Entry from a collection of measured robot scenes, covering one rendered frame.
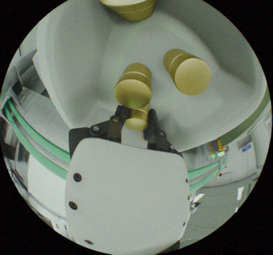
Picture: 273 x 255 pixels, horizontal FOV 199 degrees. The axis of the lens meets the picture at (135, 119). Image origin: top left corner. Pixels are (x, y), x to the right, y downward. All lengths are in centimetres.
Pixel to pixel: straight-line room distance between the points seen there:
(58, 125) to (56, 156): 9
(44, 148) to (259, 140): 70
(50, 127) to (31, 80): 55
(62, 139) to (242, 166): 639
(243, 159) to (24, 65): 691
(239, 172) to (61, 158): 639
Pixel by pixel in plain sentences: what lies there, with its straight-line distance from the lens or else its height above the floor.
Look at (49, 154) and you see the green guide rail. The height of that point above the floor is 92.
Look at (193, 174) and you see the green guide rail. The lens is 29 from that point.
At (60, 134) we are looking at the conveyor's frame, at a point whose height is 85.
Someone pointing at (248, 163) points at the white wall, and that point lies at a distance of 631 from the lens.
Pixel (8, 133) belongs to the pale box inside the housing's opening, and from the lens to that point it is 92.
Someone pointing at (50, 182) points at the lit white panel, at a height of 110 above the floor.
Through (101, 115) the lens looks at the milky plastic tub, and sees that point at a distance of 16.
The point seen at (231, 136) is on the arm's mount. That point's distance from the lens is 32.
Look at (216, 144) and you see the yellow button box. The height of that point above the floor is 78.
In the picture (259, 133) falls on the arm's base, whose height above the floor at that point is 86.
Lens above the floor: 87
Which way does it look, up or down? 34 degrees down
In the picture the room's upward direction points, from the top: 171 degrees counter-clockwise
